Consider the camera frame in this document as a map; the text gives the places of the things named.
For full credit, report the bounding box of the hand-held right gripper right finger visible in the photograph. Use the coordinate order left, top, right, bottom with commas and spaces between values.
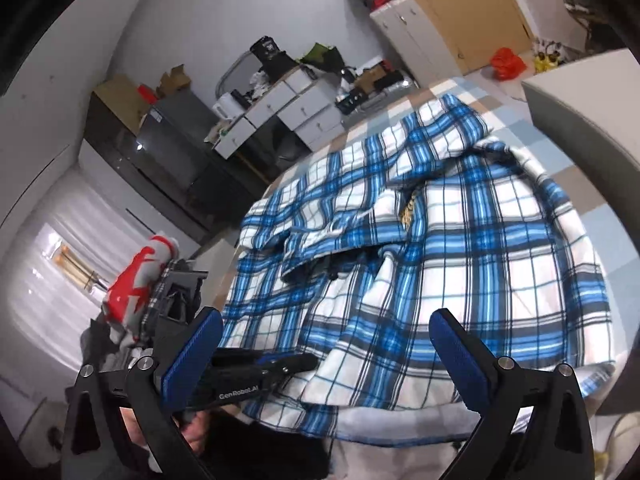
428, 307, 601, 480

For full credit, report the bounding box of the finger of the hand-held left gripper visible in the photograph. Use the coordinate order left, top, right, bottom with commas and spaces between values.
252, 351, 319, 380

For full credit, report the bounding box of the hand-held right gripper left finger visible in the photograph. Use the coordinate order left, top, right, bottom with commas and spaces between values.
61, 306, 226, 480

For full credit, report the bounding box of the blue white plaid shirt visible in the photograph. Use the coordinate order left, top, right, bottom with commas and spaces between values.
220, 92, 618, 436

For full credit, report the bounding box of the person's left hand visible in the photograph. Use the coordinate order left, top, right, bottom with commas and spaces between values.
120, 406, 241, 461

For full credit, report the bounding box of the dark grey cloth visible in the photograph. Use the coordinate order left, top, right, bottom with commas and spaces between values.
80, 310, 146, 366

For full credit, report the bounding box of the red white printed cloth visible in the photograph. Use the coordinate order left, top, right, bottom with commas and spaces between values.
102, 234, 181, 341

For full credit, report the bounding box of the white curtain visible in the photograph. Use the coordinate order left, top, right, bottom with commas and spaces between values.
0, 195, 166, 401

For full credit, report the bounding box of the dark glass wardrobe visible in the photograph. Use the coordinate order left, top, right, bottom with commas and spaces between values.
82, 92, 211, 241

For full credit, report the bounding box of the dark grey fridge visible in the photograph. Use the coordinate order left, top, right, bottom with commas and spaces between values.
135, 91, 223, 196

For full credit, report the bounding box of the white drawer cabinet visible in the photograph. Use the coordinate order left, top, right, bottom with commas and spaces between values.
277, 80, 346, 151

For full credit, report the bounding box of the white desk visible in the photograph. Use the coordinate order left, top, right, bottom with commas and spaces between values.
212, 67, 321, 158

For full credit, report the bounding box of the white kettle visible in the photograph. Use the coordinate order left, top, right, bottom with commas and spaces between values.
212, 92, 238, 121

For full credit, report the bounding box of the large flat cardboard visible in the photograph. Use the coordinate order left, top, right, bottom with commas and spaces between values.
92, 74, 156, 136

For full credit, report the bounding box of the silver suitcase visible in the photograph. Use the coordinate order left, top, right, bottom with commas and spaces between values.
340, 77, 418, 116

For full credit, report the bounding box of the open cardboard box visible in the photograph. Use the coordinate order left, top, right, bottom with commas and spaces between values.
156, 64, 193, 98

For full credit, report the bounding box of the black box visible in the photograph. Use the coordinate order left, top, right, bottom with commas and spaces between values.
260, 52, 301, 78

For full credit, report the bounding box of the orange plastic bag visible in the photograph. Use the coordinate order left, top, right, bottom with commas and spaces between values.
490, 47, 528, 80

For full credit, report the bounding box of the dark green flower bouquet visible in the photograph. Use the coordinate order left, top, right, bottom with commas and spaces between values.
300, 42, 346, 78

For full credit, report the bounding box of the yellow sneaker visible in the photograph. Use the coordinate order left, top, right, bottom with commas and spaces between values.
532, 50, 561, 73

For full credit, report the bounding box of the white upright suitcase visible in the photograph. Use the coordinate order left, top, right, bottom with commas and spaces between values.
370, 0, 468, 91

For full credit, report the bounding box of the light wooden door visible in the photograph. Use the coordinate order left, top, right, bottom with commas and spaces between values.
372, 0, 533, 76

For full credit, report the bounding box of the grey metal frame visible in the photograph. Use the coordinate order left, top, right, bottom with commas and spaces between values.
215, 50, 261, 98

